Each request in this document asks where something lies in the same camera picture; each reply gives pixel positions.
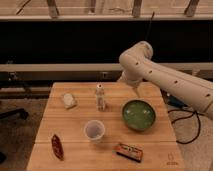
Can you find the white pointed stick tool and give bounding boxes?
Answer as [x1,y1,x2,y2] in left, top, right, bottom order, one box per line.
[134,88,140,98]

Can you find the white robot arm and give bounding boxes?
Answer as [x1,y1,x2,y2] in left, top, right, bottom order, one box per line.
[119,41,213,121]

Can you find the small clear plastic bottle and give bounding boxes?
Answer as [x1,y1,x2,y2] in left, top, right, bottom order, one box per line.
[95,84,106,111]

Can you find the green ceramic bowl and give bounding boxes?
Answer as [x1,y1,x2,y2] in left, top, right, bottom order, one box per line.
[122,100,156,131]

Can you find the blue box on floor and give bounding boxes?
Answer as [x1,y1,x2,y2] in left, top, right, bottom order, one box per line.
[168,95,184,108]

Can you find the translucent plastic cup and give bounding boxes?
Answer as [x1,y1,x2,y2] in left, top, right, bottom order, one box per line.
[84,120,105,143]

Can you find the orange black candy box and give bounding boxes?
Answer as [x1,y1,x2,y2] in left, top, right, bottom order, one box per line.
[115,143,143,162]

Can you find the white crumpled packet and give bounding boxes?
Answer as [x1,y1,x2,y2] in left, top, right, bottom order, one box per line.
[62,93,77,109]

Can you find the dark red snack wrapper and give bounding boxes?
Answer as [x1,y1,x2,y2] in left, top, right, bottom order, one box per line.
[51,134,64,161]

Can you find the black power cable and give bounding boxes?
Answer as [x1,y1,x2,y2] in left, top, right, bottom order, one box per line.
[167,108,203,145]

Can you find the black hanging cable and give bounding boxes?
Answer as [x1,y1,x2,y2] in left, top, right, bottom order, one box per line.
[143,11,156,44]

